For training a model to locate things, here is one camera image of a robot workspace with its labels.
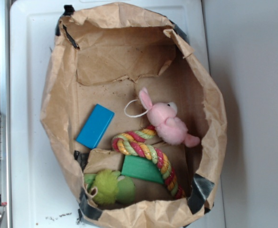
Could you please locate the green plush animal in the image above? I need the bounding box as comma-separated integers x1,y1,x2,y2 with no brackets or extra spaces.
84,169,136,206

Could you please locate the pink plush bunny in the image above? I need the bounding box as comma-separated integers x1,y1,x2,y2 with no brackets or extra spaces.
139,87,200,148

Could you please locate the blue rectangular block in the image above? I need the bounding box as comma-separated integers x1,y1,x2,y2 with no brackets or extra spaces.
76,104,115,149

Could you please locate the green wooden wedge block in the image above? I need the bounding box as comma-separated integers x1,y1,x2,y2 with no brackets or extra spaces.
121,155,164,184

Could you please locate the brown paper bag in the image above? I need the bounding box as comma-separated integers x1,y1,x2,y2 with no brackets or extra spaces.
40,2,227,228

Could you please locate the multicolour twisted rope toy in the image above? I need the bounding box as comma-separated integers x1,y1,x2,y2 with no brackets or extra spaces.
111,125,186,199

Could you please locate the aluminium frame rail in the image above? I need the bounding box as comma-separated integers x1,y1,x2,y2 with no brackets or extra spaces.
0,0,12,228

